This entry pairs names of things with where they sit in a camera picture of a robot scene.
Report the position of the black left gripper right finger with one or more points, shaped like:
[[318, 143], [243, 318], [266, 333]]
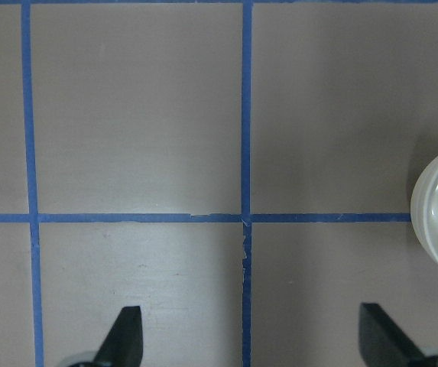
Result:
[[382, 342]]

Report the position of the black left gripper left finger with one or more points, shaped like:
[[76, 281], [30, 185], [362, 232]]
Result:
[[123, 345]]

